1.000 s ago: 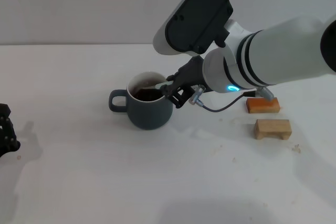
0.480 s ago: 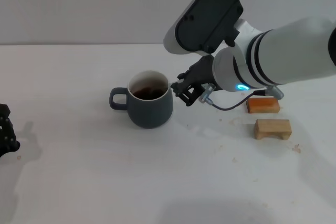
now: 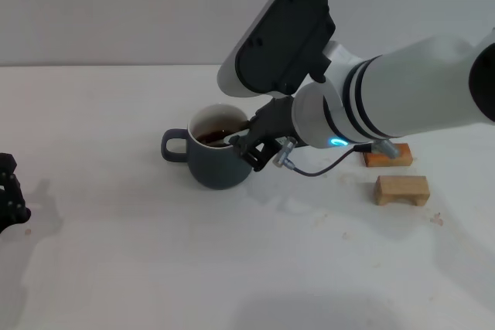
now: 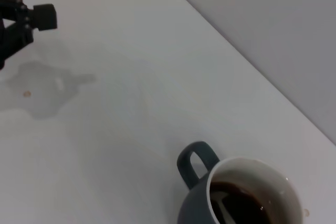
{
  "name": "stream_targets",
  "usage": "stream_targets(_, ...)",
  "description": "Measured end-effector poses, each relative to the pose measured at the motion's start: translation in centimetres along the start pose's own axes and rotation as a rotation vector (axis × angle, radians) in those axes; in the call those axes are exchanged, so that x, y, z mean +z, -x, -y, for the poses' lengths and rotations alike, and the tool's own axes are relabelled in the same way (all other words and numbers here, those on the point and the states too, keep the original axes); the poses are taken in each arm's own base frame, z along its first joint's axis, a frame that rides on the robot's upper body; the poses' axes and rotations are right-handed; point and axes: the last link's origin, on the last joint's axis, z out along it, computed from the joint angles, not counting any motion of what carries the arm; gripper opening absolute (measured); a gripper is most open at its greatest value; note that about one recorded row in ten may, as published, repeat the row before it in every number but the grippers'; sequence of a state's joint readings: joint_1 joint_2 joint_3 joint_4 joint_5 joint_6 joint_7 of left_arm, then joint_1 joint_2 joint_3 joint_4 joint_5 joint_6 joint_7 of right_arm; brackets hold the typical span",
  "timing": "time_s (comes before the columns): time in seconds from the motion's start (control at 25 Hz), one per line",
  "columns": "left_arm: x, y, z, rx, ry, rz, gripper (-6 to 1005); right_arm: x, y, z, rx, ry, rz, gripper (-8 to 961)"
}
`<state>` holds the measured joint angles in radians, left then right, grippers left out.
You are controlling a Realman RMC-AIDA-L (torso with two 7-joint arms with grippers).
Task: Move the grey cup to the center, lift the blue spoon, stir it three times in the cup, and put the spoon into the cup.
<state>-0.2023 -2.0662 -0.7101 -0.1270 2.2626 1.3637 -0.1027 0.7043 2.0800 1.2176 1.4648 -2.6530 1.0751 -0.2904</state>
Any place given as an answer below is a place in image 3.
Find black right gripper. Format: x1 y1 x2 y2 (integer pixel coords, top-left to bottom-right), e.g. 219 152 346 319
231 96 306 172

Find blue handled metal spoon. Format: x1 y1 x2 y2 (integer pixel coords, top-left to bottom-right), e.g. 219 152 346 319
208 131 248 148

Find dark grey ceramic cup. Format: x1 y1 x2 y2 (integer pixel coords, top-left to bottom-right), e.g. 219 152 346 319
161 103 252 191

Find dark brown coffee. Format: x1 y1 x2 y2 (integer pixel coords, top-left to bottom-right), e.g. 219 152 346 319
195 128 235 148

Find reddish brown wooden block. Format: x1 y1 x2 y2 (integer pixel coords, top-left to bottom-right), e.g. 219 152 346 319
362 143 414 168

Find light wooden notched block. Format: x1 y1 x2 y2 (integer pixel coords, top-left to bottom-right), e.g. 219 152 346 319
373 175 431 206

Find right arm cable with connector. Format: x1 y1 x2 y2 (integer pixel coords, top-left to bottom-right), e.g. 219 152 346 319
273 137 403 177

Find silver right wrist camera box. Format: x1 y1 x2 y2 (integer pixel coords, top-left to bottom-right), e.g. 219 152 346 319
216 0 337 97

